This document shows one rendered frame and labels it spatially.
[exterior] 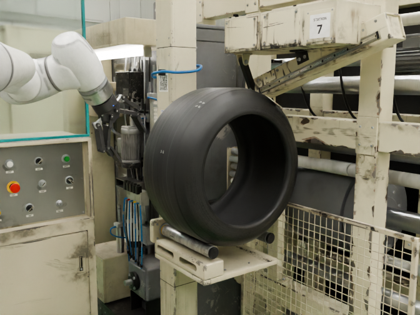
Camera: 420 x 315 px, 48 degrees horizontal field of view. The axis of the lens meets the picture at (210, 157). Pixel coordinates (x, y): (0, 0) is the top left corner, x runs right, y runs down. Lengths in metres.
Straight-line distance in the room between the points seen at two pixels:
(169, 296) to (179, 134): 0.88
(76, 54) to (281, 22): 0.84
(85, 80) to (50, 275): 1.13
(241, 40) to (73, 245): 1.17
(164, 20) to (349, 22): 0.74
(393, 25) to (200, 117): 0.72
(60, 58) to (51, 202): 1.02
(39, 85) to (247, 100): 0.72
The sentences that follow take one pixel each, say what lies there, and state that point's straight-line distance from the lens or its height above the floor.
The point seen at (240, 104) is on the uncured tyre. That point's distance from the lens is 1.65.
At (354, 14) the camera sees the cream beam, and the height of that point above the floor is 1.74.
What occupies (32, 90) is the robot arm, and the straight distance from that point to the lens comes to 1.33.
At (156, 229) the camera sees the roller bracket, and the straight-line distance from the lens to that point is 1.97.
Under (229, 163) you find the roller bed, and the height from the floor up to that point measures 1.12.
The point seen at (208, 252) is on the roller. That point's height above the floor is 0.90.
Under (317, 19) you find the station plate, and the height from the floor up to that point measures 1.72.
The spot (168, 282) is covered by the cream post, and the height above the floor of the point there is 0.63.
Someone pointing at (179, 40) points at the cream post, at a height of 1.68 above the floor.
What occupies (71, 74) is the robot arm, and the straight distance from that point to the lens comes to 1.32.
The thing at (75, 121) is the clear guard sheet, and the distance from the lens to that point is 2.16.
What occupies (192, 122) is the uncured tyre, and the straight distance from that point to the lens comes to 1.58.
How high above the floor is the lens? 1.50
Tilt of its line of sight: 9 degrees down
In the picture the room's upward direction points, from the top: straight up
